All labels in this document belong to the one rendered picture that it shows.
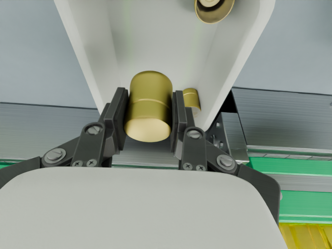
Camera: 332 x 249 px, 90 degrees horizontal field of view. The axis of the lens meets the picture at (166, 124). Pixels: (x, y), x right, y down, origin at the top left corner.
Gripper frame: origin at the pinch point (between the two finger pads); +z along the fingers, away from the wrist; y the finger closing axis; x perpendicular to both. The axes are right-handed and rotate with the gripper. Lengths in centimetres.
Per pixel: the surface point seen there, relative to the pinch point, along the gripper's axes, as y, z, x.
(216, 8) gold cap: 6.2, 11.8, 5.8
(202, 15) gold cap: 4.6, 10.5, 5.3
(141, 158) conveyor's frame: -2.4, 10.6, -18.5
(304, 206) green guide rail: 20.6, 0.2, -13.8
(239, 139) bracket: 13.0, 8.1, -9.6
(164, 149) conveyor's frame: 2.1, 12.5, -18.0
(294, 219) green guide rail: 24.2, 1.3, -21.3
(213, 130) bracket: 10.8, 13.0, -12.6
